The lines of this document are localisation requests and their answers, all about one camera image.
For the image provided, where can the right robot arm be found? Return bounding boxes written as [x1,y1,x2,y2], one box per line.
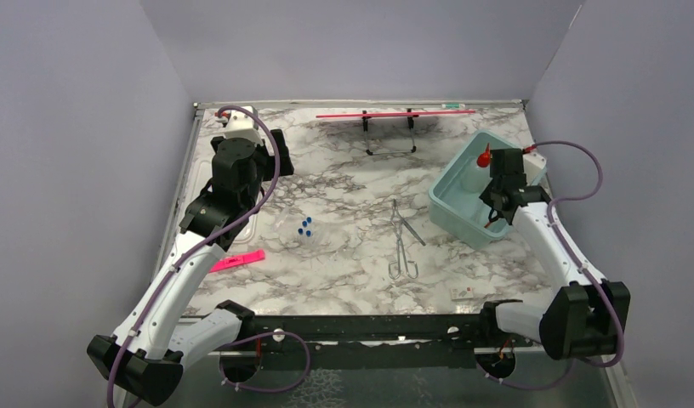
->
[477,148,631,367]

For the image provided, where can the black wire stand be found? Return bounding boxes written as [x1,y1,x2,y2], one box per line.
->
[361,108,418,156]

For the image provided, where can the red rod on stand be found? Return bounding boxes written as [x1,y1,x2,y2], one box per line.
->
[315,110,477,119]

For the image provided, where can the small white label box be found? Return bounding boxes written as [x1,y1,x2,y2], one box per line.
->
[450,286,475,302]

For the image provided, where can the white plastic lid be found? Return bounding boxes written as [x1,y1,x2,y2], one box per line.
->
[233,212,259,245]

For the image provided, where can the small green-white tube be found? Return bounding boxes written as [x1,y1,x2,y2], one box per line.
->
[441,103,466,110]

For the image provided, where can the teal plastic bin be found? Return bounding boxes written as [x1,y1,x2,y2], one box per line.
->
[429,130,551,249]

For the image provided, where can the metal scissors forceps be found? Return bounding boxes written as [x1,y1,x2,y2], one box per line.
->
[388,199,426,280]

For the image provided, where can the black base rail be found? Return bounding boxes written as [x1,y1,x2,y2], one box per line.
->
[238,314,532,371]

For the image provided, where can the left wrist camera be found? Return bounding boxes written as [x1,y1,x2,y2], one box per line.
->
[215,110,263,145]

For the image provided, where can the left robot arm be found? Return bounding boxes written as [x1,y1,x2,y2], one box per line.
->
[87,129,294,406]

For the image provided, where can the red-capped wash bottle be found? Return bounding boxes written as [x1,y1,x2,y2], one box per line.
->
[461,144,491,194]

